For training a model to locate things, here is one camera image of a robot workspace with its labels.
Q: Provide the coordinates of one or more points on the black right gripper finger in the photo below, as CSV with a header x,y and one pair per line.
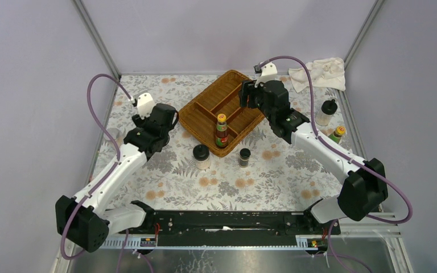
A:
x,y
244,100
248,88

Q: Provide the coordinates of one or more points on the white jar wide black lid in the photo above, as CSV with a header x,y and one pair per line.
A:
x,y
201,155

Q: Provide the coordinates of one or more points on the red sauce bottle yellow cap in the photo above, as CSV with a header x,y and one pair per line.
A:
x,y
221,131

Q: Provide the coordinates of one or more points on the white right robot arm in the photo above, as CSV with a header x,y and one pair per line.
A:
x,y
361,191

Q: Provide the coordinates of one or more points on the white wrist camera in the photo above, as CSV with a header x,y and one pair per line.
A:
x,y
267,71
143,104

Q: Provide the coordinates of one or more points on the small pepper jar black cap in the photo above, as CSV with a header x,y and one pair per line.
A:
x,y
244,156

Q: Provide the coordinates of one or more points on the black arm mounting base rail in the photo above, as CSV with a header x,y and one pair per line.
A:
x,y
192,228

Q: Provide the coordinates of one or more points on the white bottle black cap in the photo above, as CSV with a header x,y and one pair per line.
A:
x,y
326,112

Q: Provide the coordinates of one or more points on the brown wicker divided basket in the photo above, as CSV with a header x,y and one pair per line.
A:
x,y
199,116

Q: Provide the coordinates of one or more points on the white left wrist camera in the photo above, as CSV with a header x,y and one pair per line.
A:
x,y
143,104

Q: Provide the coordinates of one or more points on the white crumpled cloth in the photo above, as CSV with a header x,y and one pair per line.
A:
x,y
325,73

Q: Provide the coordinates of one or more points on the silver lid white grain jar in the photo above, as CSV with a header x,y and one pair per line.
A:
x,y
116,134

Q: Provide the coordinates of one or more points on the green sauce bottle yellow cap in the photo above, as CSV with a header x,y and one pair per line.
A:
x,y
337,134

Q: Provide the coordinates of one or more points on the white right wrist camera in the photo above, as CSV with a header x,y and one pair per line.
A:
x,y
267,71

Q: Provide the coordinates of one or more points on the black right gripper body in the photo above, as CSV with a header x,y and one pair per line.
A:
x,y
260,101

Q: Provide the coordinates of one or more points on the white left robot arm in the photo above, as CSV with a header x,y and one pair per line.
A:
x,y
85,218

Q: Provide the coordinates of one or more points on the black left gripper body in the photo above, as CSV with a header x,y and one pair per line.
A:
x,y
169,112

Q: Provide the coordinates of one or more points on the floral patterned table mat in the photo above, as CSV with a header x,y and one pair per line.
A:
x,y
277,177

